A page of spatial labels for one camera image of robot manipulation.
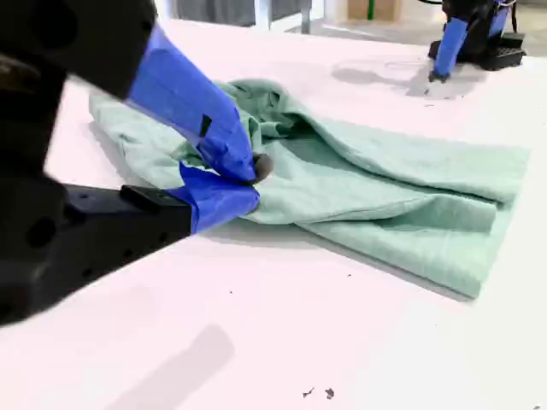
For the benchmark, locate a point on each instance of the dark grey panel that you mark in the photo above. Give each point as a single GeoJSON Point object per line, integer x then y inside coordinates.
{"type": "Point", "coordinates": [213, 10]}

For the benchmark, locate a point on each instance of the green strip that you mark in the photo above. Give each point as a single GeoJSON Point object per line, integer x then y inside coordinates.
{"type": "Point", "coordinates": [371, 8]}

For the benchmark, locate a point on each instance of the dark debris fleck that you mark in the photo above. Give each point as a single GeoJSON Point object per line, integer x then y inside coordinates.
{"type": "Point", "coordinates": [329, 393]}
{"type": "Point", "coordinates": [308, 392]}

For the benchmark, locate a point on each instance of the small black box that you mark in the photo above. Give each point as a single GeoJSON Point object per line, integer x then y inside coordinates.
{"type": "Point", "coordinates": [435, 49]}

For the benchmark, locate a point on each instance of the light wooden board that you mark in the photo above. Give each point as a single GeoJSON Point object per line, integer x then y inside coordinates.
{"type": "Point", "coordinates": [384, 8]}

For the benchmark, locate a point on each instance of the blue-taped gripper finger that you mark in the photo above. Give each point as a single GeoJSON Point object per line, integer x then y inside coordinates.
{"type": "Point", "coordinates": [184, 89]}
{"type": "Point", "coordinates": [213, 203]}
{"type": "Point", "coordinates": [451, 47]}

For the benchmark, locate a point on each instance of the pale green T-shirt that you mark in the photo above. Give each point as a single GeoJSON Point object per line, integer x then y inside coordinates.
{"type": "Point", "coordinates": [384, 179]}

